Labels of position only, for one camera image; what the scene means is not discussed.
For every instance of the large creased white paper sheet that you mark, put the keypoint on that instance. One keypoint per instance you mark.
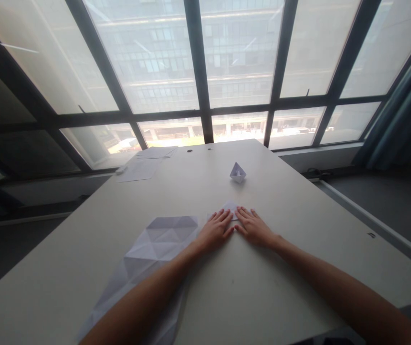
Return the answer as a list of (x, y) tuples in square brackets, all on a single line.
[(147, 266)]

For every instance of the person's left hand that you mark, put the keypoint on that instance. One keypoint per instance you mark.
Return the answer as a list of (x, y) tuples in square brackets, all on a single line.
[(215, 229)]

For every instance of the teal curtain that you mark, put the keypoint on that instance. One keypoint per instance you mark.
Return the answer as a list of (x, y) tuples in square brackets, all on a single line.
[(399, 108)]

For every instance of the stack of white paper sheets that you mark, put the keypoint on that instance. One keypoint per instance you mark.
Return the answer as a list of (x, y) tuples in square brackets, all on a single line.
[(158, 152)]

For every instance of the small white paper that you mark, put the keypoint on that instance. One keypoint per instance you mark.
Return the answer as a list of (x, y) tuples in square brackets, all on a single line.
[(232, 210)]

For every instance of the person's right hand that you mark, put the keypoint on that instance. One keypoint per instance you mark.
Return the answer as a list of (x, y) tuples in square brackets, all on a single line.
[(253, 227)]

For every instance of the large dark-framed window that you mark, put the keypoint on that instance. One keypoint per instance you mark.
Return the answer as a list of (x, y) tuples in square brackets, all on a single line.
[(205, 72)]

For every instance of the white origami paper boat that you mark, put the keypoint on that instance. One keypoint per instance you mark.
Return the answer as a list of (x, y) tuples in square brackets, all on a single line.
[(238, 172)]

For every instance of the flat printed paper sheet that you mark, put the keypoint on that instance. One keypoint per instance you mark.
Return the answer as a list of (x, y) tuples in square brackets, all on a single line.
[(140, 169)]

